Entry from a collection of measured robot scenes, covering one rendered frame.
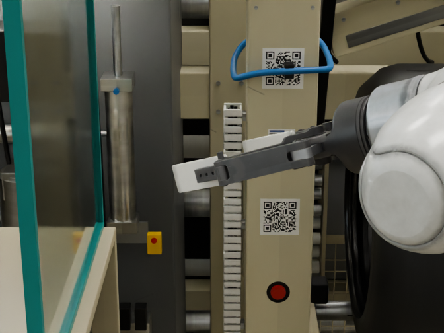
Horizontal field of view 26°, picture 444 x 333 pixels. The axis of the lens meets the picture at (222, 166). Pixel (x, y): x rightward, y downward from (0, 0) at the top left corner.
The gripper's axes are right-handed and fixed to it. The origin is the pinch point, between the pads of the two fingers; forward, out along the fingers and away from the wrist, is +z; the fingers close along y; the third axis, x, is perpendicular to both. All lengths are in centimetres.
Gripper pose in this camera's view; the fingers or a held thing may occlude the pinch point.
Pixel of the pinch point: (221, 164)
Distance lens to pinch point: 106.9
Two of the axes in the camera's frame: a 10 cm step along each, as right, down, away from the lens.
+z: -7.9, 1.6, 5.9
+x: -2.5, -9.7, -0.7
